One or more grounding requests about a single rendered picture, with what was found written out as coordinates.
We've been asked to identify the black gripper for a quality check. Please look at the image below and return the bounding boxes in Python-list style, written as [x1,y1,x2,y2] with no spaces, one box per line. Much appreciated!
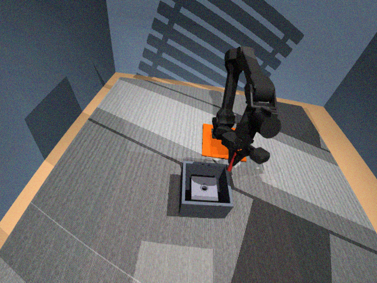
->
[214,120,270,167]

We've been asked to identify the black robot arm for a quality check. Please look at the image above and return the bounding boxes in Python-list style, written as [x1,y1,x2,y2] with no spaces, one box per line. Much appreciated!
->
[211,46,282,150]

